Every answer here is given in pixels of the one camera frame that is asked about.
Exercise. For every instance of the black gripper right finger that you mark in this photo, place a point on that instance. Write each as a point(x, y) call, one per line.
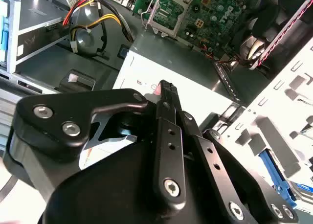
point(220, 165)

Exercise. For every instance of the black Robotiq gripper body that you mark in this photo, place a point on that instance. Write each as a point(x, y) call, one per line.
point(110, 197)

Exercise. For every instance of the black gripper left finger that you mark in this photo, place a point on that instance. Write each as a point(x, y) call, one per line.
point(61, 111)

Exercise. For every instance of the hard disk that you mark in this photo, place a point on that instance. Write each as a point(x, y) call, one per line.
point(269, 165)

